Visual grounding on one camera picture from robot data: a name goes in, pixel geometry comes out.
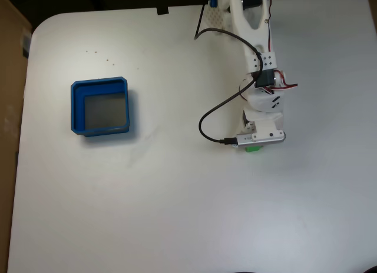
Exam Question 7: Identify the black camera cable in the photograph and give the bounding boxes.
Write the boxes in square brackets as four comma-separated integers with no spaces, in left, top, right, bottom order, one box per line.
[193,4,263,146]

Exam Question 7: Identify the blue box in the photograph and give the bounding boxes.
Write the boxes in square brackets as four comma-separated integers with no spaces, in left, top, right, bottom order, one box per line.
[70,76,131,138]

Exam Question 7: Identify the white perforated base plate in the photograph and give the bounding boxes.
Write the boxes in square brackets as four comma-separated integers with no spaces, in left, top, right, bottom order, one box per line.
[202,4,234,36]

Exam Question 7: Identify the silver camera box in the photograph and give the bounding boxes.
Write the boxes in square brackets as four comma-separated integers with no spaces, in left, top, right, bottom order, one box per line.
[236,131,287,148]

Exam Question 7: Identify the brown cardboard panel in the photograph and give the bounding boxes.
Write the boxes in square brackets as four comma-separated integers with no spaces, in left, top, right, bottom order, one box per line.
[0,0,32,273]

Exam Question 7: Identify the red white servo wire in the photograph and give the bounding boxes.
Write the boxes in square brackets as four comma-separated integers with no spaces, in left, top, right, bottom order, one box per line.
[266,6,299,94]

